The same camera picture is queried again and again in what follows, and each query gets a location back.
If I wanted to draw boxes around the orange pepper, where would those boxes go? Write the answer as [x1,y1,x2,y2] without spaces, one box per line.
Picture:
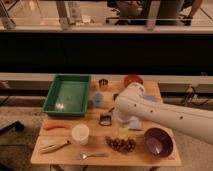
[43,123,69,131]

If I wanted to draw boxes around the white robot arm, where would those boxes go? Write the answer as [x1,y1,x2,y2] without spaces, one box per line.
[115,82,213,145]

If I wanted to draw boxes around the grey blue cloth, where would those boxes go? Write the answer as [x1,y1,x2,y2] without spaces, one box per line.
[129,117,142,131]

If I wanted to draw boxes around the brown grape bunch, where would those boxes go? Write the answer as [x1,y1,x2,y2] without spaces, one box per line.
[105,136,136,154]

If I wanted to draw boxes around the small black tin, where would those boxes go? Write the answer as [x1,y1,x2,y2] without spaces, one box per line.
[99,114,112,126]

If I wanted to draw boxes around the black rectangular block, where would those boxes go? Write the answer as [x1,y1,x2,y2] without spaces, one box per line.
[113,93,119,101]

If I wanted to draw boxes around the purple bowl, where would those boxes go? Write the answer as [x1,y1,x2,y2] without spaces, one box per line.
[143,128,174,158]

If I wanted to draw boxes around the white plastic cup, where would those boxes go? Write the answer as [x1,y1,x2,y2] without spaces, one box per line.
[72,124,90,145]

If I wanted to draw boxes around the blue rectangular sponge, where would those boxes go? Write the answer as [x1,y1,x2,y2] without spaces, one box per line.
[145,95,157,102]

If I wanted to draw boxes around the metal fork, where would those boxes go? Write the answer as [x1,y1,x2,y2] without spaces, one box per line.
[80,153,108,160]

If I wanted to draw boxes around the small metal cup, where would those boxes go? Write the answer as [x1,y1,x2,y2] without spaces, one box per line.
[98,78,109,91]

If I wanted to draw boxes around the orange red bowl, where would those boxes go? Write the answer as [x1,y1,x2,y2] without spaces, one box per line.
[124,75,143,87]

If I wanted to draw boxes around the green plastic tray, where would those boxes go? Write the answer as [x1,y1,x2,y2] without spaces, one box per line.
[42,74,91,117]

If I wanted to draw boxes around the black office chair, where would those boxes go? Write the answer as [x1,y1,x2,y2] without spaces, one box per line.
[107,0,194,25]

